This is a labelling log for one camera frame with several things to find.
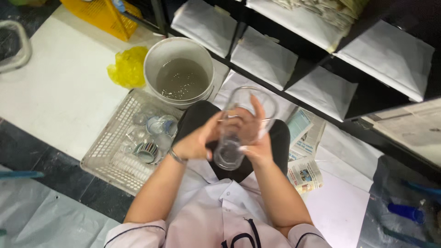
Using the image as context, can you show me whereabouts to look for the folded newspaper blue print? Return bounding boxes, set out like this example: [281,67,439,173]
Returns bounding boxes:
[287,108,326,162]

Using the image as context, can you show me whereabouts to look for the clear plastic sheet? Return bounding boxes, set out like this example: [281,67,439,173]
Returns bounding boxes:
[356,154,441,248]

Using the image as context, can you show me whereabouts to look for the newspaper shelf liner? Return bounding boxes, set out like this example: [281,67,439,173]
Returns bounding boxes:
[361,98,441,168]

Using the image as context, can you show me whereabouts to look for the folded newspaper with photo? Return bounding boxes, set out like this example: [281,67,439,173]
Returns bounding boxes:
[287,156,324,195]

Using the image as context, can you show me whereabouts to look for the white bucket with water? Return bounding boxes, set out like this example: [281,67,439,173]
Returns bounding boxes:
[143,37,216,109]

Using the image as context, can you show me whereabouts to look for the yellow plastic bag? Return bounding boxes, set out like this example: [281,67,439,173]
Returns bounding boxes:
[106,46,149,90]

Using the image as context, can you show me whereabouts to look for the person's white shirt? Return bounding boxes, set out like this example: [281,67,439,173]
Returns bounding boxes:
[103,158,332,248]

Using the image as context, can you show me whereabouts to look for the stack of folded newspapers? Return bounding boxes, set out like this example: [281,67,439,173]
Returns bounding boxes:
[270,0,371,31]

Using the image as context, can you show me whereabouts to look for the person's right hand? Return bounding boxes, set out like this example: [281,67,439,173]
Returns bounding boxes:
[234,94,275,166]

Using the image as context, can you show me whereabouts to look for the blue bottle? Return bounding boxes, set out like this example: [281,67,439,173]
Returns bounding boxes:
[387,202,426,225]

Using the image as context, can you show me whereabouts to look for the silver wrist bracelet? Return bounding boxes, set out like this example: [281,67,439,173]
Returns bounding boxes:
[168,147,188,165]

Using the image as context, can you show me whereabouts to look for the clear plastic container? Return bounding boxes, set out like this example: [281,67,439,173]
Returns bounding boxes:
[0,20,33,74]

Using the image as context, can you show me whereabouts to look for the tall clear glass tumbler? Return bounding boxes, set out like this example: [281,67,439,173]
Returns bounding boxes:
[213,86,278,171]

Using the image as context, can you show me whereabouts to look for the black shelf rack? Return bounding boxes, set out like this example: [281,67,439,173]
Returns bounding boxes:
[121,0,441,183]

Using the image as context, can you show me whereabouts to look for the small clear glass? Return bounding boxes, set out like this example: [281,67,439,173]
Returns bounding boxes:
[121,126,152,154]
[132,110,156,127]

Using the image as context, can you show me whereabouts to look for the blue-rimmed clear glass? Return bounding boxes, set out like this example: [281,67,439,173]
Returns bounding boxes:
[146,114,179,137]

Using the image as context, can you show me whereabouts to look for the yellow plastic basket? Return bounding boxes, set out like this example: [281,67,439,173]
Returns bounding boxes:
[60,0,143,42]

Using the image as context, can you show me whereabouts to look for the large white floor board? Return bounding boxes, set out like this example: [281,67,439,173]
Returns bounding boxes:
[0,5,230,161]

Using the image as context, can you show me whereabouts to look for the grey plastic sheet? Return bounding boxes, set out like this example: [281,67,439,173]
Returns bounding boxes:
[0,165,121,248]

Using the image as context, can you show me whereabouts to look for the person's black trousers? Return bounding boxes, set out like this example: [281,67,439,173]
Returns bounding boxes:
[171,100,291,184]

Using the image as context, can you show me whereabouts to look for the blue stick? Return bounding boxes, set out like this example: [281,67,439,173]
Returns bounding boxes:
[0,170,45,180]

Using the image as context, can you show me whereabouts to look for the person's left hand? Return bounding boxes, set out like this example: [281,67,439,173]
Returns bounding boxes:
[172,111,225,162]

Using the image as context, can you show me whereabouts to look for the white plastic mesh basket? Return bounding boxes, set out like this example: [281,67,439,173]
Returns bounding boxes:
[80,88,185,197]

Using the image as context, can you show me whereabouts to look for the white paper floor sheet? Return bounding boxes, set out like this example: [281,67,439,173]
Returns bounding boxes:
[300,123,384,248]

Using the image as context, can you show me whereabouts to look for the striped cup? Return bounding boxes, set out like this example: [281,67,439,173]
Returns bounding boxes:
[132,141,160,165]

